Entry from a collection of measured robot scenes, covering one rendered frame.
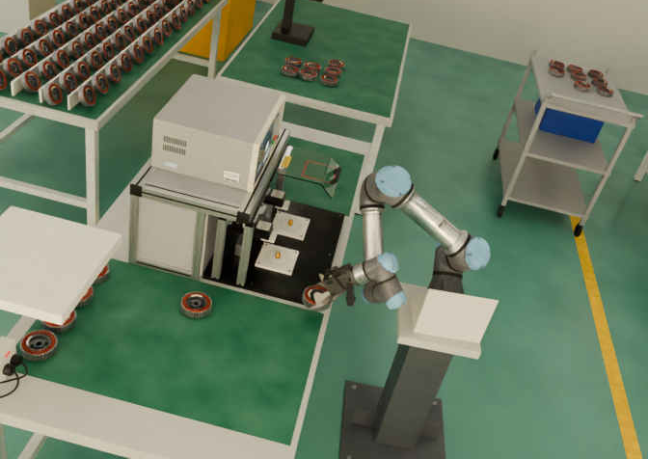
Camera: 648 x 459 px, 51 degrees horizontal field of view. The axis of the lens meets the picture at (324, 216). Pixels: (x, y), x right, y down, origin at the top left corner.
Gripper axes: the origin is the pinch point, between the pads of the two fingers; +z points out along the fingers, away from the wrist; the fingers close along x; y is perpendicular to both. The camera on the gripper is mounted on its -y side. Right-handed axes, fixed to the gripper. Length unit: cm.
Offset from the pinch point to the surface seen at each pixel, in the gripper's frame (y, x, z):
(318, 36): 28, -287, 40
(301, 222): 7, -50, 13
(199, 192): 55, -6, 15
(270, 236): 20.3, -21.9, 12.7
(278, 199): 25, -44, 12
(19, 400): 48, 69, 61
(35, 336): 55, 47, 63
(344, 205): -7, -76, 4
